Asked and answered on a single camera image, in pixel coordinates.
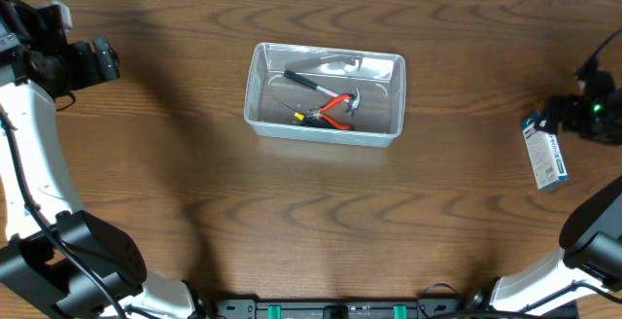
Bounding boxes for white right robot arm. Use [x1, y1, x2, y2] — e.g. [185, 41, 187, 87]
[466, 65, 621, 318]

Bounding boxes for clear plastic container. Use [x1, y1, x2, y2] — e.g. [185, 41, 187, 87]
[244, 43, 406, 148]

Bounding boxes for black yellow screwdriver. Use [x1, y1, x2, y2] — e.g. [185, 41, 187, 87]
[280, 102, 333, 129]

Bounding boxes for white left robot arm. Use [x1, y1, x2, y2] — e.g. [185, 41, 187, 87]
[1, 0, 206, 318]

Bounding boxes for silver offset wrench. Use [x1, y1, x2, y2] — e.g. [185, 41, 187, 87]
[289, 123, 363, 145]

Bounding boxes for white blue cardboard box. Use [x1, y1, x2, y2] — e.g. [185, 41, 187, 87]
[521, 111, 569, 190]

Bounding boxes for red handled pliers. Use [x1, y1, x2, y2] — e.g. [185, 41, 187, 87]
[305, 94, 353, 131]

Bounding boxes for small claw hammer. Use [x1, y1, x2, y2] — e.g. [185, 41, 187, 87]
[283, 70, 361, 116]

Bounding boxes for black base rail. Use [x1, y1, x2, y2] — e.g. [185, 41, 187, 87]
[209, 297, 463, 319]

